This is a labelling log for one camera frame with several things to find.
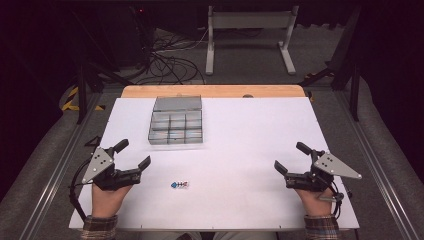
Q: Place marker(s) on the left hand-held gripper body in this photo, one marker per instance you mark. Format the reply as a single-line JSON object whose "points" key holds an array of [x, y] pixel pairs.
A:
{"points": [[100, 164]]}

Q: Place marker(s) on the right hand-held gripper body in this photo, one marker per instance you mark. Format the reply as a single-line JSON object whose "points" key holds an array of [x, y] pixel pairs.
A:
{"points": [[333, 166]]}

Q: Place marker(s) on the person's left hand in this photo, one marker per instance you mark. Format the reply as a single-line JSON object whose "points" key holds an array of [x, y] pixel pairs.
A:
{"points": [[107, 201]]}

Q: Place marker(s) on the person's right hand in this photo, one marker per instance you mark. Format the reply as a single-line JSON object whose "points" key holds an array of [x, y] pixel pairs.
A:
{"points": [[315, 203]]}

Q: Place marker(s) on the small blue white red item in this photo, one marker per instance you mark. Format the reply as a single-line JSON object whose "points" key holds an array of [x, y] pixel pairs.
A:
{"points": [[180, 184]]}

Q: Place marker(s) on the clear plastic compartment box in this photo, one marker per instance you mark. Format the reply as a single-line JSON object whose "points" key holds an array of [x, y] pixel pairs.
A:
{"points": [[176, 120]]}

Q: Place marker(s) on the yellow black floor tape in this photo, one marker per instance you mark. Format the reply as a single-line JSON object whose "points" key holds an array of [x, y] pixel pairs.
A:
{"points": [[71, 99]]}

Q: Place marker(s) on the black metal stand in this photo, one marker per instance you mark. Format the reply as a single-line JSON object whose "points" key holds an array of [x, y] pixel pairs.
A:
{"points": [[83, 80], [346, 66]]}

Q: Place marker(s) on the white metal stand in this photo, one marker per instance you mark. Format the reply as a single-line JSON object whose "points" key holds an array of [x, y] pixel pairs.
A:
{"points": [[250, 21]]}

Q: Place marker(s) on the aluminium rail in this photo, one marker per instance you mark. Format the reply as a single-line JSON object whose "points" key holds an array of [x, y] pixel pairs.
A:
{"points": [[55, 176], [378, 163]]}

